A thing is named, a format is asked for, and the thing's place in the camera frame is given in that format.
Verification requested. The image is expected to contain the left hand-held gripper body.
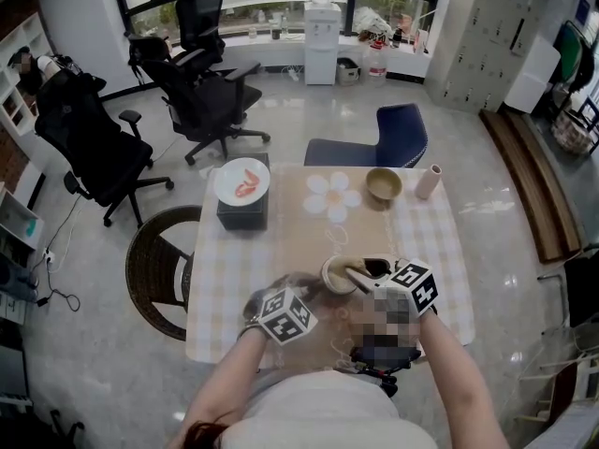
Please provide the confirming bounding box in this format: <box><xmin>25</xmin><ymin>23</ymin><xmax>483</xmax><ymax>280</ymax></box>
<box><xmin>241</xmin><ymin>276</ymin><xmax>320</xmax><ymax>347</ymax></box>

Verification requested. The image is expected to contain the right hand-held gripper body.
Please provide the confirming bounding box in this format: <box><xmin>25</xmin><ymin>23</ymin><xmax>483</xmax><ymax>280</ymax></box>
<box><xmin>384</xmin><ymin>257</ymin><xmax>442</xmax><ymax>318</ymax></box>

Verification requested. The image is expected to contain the beige cup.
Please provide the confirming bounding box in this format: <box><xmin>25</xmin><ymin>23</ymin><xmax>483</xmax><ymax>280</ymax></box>
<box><xmin>319</xmin><ymin>255</ymin><xmax>371</xmax><ymax>297</ymax></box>

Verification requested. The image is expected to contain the person's right forearm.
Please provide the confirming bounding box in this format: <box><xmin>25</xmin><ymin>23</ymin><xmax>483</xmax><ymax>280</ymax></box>
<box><xmin>415</xmin><ymin>310</ymin><xmax>514</xmax><ymax>449</ymax></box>

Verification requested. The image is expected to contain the person's left forearm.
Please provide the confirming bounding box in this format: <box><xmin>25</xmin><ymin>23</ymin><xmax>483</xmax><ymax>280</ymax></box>
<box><xmin>180</xmin><ymin>327</ymin><xmax>269</xmax><ymax>443</ymax></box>

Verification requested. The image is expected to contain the checked beige tablecloth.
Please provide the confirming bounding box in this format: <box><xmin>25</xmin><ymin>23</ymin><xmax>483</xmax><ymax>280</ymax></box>
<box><xmin>184</xmin><ymin>164</ymin><xmax>477</xmax><ymax>371</ymax></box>

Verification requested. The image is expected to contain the person's white shirt torso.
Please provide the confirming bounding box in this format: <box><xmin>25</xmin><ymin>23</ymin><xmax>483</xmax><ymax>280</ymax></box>
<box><xmin>219</xmin><ymin>370</ymin><xmax>441</xmax><ymax>449</ymax></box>

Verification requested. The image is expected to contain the olive ceramic bowl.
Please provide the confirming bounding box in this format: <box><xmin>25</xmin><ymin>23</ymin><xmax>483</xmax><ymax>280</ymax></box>
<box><xmin>365</xmin><ymin>167</ymin><xmax>404</xmax><ymax>202</ymax></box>

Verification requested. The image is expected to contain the black box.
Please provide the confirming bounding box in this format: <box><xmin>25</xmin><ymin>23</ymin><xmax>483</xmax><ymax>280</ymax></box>
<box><xmin>215</xmin><ymin>152</ymin><xmax>272</xmax><ymax>232</ymax></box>

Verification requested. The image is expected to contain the red shrimp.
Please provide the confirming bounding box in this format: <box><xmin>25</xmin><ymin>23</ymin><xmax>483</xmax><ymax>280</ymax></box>
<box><xmin>234</xmin><ymin>167</ymin><xmax>264</xmax><ymax>199</ymax></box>

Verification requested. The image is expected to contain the brown wicker chair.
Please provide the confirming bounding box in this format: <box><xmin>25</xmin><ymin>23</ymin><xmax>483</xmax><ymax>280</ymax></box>
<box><xmin>124</xmin><ymin>204</ymin><xmax>204</xmax><ymax>343</ymax></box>

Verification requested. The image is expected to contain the white plate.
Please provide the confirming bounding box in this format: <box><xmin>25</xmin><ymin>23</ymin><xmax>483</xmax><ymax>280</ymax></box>
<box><xmin>212</xmin><ymin>156</ymin><xmax>272</xmax><ymax>207</ymax></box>

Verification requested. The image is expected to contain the blue chair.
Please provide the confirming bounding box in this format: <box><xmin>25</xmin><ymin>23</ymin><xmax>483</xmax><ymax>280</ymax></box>
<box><xmin>303</xmin><ymin>102</ymin><xmax>430</xmax><ymax>168</ymax></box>

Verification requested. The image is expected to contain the stack of wooden boards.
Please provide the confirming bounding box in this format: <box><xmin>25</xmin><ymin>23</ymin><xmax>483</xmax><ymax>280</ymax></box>
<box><xmin>478</xmin><ymin>109</ymin><xmax>585</xmax><ymax>265</ymax></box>

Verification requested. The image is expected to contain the wooden stool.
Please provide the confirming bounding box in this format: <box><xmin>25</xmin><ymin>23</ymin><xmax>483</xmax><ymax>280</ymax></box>
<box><xmin>513</xmin><ymin>360</ymin><xmax>582</xmax><ymax>432</ymax></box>

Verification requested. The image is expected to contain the woven basket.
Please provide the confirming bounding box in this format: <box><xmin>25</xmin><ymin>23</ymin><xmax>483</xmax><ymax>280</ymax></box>
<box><xmin>550</xmin><ymin>109</ymin><xmax>594</xmax><ymax>154</ymax></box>

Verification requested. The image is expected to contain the clear water jug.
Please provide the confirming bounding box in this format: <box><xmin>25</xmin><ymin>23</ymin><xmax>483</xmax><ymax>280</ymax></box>
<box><xmin>366</xmin><ymin>41</ymin><xmax>390</xmax><ymax>89</ymax></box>

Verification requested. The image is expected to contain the small waste bin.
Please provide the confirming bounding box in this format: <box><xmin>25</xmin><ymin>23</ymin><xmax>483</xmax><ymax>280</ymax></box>
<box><xmin>336</xmin><ymin>57</ymin><xmax>362</xmax><ymax>87</ymax></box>

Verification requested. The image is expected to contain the black office chair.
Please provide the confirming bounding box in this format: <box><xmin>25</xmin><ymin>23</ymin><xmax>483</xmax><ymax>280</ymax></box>
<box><xmin>173</xmin><ymin>0</ymin><xmax>263</xmax><ymax>80</ymax></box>
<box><xmin>34</xmin><ymin>68</ymin><xmax>176</xmax><ymax>229</ymax></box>
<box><xmin>127</xmin><ymin>34</ymin><xmax>272</xmax><ymax>167</ymax></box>

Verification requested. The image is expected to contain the white power strip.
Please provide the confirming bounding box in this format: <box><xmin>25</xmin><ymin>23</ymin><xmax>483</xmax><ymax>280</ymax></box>
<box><xmin>42</xmin><ymin>247</ymin><xmax>66</xmax><ymax>271</ymax></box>

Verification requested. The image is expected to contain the white panel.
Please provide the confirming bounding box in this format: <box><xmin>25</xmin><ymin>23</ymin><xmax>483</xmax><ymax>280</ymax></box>
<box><xmin>504</xmin><ymin>34</ymin><xmax>562</xmax><ymax>114</ymax></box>

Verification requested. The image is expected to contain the grey locker cabinet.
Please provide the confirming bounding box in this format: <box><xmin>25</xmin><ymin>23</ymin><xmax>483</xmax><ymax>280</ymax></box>
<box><xmin>427</xmin><ymin>0</ymin><xmax>549</xmax><ymax>114</ymax></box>

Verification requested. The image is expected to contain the white water dispenser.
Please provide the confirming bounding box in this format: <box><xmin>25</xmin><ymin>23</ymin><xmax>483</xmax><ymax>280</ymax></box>
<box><xmin>303</xmin><ymin>1</ymin><xmax>343</xmax><ymax>87</ymax></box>

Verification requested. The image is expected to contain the white plastic bag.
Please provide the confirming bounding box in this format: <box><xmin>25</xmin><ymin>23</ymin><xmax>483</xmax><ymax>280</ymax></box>
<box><xmin>352</xmin><ymin>6</ymin><xmax>393</xmax><ymax>36</ymax></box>

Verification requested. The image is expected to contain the green board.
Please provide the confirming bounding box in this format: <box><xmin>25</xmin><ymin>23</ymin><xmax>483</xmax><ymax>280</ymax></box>
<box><xmin>558</xmin><ymin>20</ymin><xmax>585</xmax><ymax>84</ymax></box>

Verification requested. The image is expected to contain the white shelf unit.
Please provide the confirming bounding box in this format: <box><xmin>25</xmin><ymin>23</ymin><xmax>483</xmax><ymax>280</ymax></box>
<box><xmin>0</xmin><ymin>10</ymin><xmax>56</xmax><ymax>254</ymax></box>

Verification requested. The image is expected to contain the black chest camera mount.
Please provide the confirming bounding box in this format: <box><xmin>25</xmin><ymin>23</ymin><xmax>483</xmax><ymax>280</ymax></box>
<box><xmin>349</xmin><ymin>342</ymin><xmax>423</xmax><ymax>398</ymax></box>

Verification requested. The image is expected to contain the black floor cable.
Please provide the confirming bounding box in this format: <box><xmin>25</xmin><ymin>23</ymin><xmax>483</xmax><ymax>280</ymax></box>
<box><xmin>35</xmin><ymin>189</ymin><xmax>95</xmax><ymax>312</ymax></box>

